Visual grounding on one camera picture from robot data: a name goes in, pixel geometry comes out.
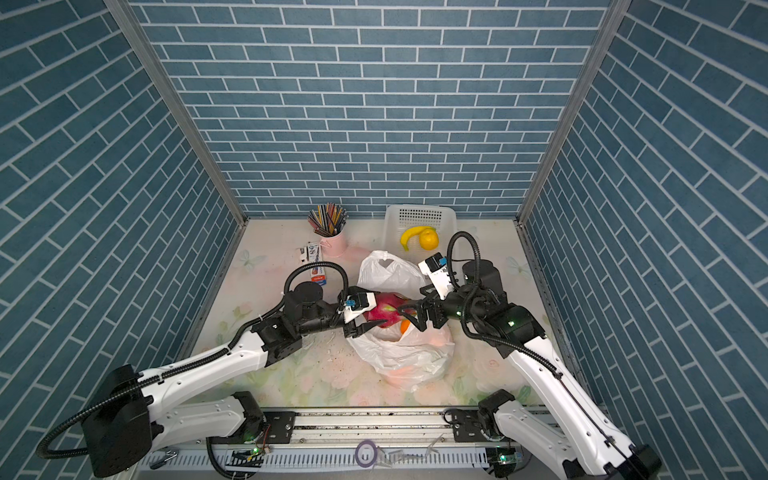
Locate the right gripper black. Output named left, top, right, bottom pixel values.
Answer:
left=399, top=281, right=486, bottom=329

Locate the pink dragon fruit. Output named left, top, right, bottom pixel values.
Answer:
left=363, top=292, right=408, bottom=328

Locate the white plastic bag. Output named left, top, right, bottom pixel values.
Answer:
left=349, top=250, right=455, bottom=393

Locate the yellow lemon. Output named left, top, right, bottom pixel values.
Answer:
left=418, top=228, right=440, bottom=251

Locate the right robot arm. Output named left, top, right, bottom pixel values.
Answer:
left=398, top=231, right=662, bottom=479

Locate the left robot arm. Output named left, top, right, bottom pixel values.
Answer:
left=35, top=261, right=377, bottom=478

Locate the toothpaste box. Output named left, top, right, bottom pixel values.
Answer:
left=304, top=243, right=327, bottom=286

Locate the pink pencil cup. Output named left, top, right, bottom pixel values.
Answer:
left=320, top=231, right=348, bottom=259

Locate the yellow banana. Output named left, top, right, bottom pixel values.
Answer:
left=400, top=226, right=434, bottom=251

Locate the white plastic basket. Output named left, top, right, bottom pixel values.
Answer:
left=379, top=205, right=458, bottom=264

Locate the purple tape roll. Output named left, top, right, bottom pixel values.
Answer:
left=354, top=439, right=379, bottom=469

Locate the colored pencils bundle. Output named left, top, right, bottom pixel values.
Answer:
left=307, top=203, right=348, bottom=238

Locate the metal clip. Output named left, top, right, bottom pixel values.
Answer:
left=149, top=449, right=179, bottom=470

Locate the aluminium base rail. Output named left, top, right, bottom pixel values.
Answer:
left=121, top=406, right=557, bottom=479

